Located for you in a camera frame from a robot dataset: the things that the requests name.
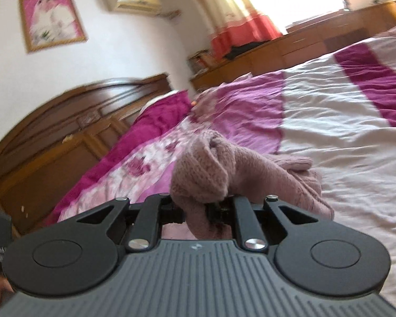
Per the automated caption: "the pink knitted cardigan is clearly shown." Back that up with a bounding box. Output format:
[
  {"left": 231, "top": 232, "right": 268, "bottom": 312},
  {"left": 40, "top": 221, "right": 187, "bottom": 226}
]
[{"left": 170, "top": 130, "right": 334, "bottom": 239}]

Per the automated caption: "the dark wooden headboard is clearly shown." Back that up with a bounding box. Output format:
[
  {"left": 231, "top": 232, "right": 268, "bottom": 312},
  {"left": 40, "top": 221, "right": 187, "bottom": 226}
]
[{"left": 0, "top": 74, "right": 171, "bottom": 237}]

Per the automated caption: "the magenta pillow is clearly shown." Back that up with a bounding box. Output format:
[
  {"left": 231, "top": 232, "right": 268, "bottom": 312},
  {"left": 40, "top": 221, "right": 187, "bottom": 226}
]
[{"left": 42, "top": 90, "right": 192, "bottom": 226}]

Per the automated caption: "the magenta striped bedspread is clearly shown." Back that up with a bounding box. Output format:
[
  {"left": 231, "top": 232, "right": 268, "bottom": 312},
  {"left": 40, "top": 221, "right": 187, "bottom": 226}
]
[{"left": 58, "top": 26, "right": 396, "bottom": 306}]

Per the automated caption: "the stack of books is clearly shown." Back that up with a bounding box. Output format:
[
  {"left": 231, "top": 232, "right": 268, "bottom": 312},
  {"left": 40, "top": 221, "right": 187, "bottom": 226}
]
[{"left": 187, "top": 49, "right": 219, "bottom": 74}]

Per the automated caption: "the black cloth on cabinet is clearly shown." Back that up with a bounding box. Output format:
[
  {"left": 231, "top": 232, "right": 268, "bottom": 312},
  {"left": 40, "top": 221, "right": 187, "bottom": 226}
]
[{"left": 223, "top": 40, "right": 270, "bottom": 60}]

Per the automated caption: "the long wooden drawer cabinet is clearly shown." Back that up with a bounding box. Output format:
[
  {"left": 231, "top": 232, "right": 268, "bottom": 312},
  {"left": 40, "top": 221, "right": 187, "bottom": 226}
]
[{"left": 190, "top": 0, "right": 396, "bottom": 91}]

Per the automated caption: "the orange and cream curtain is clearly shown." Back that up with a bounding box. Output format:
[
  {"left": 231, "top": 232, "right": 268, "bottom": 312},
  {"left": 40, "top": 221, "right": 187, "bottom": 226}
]
[{"left": 193, "top": 0, "right": 282, "bottom": 59}]

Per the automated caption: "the framed wedding photo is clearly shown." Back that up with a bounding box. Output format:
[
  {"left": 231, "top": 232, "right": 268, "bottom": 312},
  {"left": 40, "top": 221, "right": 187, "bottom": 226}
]
[{"left": 18, "top": 0, "right": 88, "bottom": 52}]

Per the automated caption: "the small metal figurine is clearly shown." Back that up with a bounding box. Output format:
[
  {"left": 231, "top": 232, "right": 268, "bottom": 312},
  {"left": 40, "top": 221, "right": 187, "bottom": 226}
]
[{"left": 342, "top": 0, "right": 350, "bottom": 11}]

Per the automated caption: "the wall air conditioner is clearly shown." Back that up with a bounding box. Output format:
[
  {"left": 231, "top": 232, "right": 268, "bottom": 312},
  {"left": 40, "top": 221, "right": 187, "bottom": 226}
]
[{"left": 105, "top": 0, "right": 162, "bottom": 16}]

